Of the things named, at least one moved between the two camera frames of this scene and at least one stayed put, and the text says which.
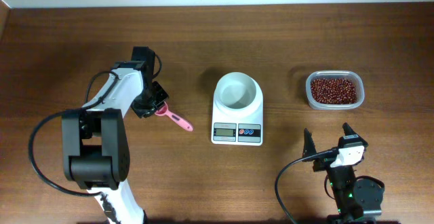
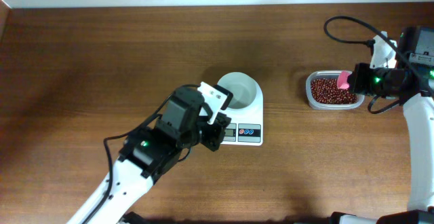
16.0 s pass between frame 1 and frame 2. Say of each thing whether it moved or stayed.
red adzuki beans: stayed
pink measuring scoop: moved
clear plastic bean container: stayed
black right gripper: moved
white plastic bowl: stayed
